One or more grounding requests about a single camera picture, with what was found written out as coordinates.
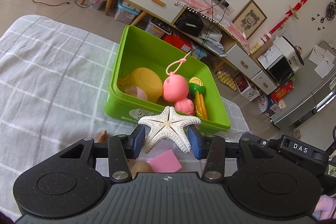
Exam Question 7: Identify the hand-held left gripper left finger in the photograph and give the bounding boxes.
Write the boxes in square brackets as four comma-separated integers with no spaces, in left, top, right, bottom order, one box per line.
[59,124,146,183]

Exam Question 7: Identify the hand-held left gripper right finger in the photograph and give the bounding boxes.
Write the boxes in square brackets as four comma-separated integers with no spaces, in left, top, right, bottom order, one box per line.
[188,126,256,182]

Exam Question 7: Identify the white starfish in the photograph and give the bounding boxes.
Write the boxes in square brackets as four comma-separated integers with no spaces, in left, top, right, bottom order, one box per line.
[138,106,202,154]

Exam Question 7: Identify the yellow toy corn half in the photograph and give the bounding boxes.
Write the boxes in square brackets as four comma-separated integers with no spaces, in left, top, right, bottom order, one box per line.
[194,91,208,121]

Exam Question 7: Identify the pink clear capsule ball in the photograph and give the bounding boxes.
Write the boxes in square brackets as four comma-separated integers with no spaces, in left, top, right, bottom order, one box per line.
[125,85,148,101]

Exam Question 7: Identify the pink rubber toy with cord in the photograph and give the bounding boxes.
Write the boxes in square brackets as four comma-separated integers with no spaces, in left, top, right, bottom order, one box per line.
[163,52,195,116]

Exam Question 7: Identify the yellow toy pot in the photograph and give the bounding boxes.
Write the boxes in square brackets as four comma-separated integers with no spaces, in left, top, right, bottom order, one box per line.
[118,67,163,103]

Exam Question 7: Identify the green plastic box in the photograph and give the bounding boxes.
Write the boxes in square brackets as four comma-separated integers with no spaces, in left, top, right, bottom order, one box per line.
[104,25,231,135]

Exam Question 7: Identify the person's right forearm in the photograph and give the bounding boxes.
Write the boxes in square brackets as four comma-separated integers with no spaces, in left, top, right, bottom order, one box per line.
[315,195,336,222]

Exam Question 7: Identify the translucent brown octopus toy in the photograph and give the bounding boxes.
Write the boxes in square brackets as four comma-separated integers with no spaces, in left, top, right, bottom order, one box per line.
[131,161,153,177]

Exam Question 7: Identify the pink paper note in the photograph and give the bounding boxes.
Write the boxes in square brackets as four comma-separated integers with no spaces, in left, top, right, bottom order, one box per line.
[146,149,182,173]

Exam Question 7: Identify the grey refrigerator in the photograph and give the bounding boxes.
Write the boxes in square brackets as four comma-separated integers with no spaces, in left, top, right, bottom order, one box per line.
[273,74,336,130]

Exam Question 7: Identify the red box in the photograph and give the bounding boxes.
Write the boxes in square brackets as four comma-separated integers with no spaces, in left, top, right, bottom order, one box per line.
[270,81,294,101]

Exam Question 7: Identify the row of yellow wooden toys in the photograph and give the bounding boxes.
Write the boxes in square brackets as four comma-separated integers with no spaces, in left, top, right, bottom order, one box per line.
[215,67,238,92]

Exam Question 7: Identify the white patterned box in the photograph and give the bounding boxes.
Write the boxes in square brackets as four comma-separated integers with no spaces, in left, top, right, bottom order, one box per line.
[232,73,260,102]

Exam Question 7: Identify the low wooden shelf unit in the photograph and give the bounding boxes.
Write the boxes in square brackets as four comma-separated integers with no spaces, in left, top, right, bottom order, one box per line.
[147,11,279,94]

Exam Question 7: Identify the white microwave oven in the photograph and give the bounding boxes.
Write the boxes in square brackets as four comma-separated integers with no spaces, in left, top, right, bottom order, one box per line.
[273,35,305,73]

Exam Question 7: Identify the grey plaid cloth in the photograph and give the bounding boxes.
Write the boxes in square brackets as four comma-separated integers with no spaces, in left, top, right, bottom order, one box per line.
[0,15,250,188]

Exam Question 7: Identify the black bag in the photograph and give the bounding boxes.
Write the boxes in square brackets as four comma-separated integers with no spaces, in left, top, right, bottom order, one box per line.
[175,12,205,37]

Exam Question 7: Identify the clear storage box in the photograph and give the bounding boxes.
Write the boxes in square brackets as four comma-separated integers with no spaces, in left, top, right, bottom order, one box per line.
[88,0,108,10]
[114,0,141,24]

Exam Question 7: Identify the red hanging ornament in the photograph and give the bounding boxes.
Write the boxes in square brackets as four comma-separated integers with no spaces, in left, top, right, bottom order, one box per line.
[268,5,300,35]

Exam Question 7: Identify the framed cartoon picture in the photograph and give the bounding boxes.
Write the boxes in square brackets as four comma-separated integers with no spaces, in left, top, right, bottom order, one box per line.
[231,0,268,39]

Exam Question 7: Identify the wall sockets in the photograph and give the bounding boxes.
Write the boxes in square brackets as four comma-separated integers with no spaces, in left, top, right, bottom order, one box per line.
[207,0,234,14]

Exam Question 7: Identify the black floor cable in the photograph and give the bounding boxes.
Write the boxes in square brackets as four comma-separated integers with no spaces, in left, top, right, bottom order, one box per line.
[33,0,70,7]

